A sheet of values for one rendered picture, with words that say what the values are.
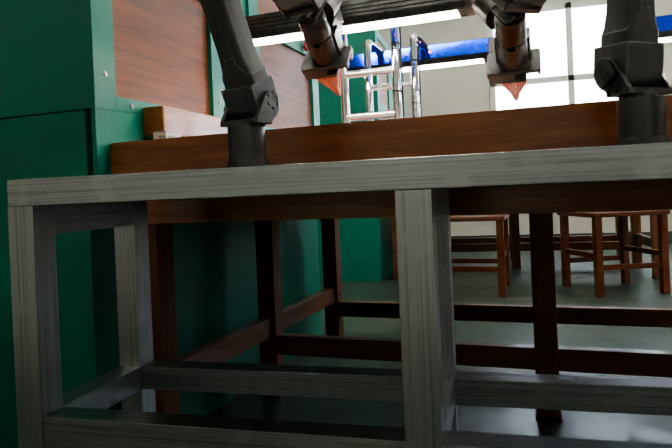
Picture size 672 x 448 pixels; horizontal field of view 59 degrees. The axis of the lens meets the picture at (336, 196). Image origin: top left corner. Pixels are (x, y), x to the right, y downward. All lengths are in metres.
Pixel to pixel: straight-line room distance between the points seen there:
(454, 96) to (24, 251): 5.82
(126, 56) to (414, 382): 1.08
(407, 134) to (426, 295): 0.45
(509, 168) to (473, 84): 5.82
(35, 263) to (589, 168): 0.76
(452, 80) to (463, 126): 5.46
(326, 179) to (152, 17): 1.00
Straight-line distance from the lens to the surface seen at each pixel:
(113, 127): 1.45
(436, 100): 6.53
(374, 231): 4.17
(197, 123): 1.62
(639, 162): 0.73
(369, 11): 1.49
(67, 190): 0.93
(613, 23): 0.96
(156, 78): 1.62
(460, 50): 2.01
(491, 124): 1.09
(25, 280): 0.99
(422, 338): 0.74
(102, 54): 1.46
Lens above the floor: 0.63
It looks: level
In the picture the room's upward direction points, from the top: 2 degrees counter-clockwise
